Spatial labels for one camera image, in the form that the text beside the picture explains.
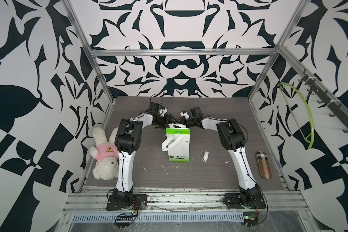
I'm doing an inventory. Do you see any small white stapler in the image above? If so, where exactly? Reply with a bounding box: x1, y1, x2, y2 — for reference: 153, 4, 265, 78
202, 151, 209, 162

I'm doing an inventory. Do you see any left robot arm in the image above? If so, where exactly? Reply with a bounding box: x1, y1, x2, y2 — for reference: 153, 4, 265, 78
112, 102, 177, 204

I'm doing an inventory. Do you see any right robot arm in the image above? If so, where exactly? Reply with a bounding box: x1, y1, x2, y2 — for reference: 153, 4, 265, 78
179, 107, 263, 208

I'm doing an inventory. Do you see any white teddy bear pink shirt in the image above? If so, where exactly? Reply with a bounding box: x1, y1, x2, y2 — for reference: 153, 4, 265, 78
89, 127, 119, 181

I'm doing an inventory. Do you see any plaid glasses case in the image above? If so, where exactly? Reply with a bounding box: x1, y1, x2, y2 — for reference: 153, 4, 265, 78
256, 151, 272, 179

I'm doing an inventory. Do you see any black usb hub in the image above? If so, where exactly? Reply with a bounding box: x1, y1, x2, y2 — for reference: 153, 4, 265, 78
115, 214, 135, 225

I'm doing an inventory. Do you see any green lit controller board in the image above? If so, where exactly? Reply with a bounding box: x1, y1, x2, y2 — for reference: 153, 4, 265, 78
242, 212, 259, 228

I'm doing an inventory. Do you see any black hook rack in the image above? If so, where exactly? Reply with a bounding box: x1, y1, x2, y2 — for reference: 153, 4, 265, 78
298, 69, 348, 133

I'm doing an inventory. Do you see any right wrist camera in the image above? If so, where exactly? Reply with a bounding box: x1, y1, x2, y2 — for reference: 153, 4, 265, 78
181, 111, 191, 119

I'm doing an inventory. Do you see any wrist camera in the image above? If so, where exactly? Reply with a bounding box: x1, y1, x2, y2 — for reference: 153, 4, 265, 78
158, 106, 168, 117
181, 111, 191, 119

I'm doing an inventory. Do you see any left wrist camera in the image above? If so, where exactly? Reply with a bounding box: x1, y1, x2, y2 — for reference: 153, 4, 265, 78
158, 106, 168, 117

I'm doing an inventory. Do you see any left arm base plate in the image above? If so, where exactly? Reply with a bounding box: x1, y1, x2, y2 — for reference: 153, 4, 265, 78
106, 194, 148, 211

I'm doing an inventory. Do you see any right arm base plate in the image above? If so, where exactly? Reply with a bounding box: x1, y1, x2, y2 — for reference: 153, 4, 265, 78
222, 192, 267, 209

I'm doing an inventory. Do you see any aluminium frame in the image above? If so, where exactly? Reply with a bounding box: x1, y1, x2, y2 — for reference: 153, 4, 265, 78
65, 1, 348, 206

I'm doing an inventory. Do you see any green hose loop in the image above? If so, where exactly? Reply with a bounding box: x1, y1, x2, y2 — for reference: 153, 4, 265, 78
277, 82, 316, 150

